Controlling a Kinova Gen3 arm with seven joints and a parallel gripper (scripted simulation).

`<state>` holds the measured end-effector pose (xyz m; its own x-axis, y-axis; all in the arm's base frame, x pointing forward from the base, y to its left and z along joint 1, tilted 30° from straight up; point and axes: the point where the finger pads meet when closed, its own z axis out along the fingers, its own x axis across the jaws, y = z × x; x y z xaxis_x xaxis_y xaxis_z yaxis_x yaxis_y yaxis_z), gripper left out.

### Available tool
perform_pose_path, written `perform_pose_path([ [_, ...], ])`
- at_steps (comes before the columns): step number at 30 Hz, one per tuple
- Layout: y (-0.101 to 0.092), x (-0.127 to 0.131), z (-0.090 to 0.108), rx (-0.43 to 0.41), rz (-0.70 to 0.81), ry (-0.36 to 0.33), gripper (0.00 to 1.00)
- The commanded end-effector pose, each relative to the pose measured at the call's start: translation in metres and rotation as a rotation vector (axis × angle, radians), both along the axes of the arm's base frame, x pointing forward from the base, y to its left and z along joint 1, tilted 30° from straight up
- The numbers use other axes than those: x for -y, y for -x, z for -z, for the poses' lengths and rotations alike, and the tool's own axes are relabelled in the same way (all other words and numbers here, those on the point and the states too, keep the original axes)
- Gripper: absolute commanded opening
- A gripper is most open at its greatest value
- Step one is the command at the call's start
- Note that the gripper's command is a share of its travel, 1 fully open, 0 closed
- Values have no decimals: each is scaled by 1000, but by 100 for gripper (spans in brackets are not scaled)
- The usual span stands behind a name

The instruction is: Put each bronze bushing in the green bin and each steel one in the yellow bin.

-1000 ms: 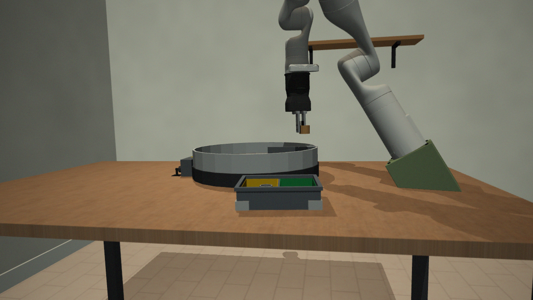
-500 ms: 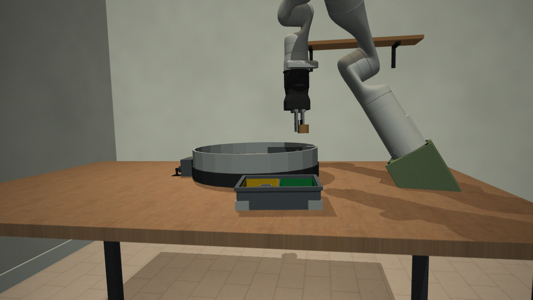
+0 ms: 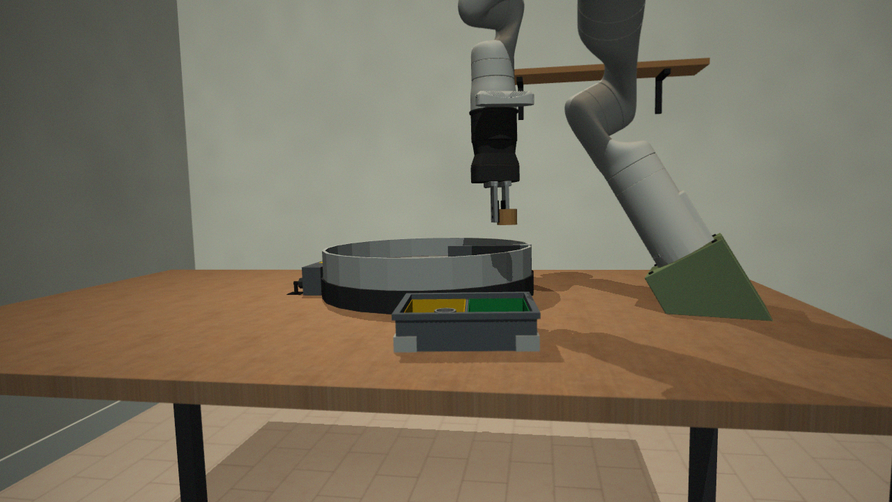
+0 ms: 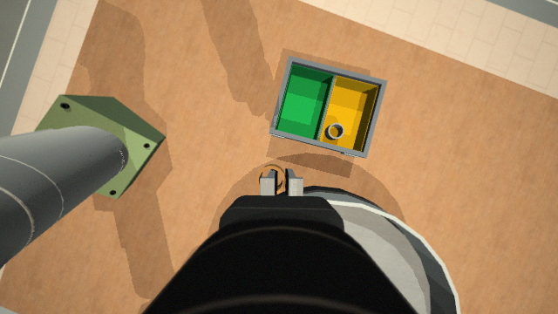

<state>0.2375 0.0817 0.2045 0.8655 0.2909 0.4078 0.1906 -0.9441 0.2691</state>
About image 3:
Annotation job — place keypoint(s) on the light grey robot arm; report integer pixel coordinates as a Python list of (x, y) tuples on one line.
[(664, 217)]

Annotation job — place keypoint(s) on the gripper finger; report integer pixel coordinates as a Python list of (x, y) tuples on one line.
[(494, 200), (505, 193)]

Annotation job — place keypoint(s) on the bronze bushing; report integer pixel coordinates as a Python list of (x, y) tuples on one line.
[(508, 216)]

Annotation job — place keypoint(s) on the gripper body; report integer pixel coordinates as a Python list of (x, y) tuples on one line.
[(493, 102)]

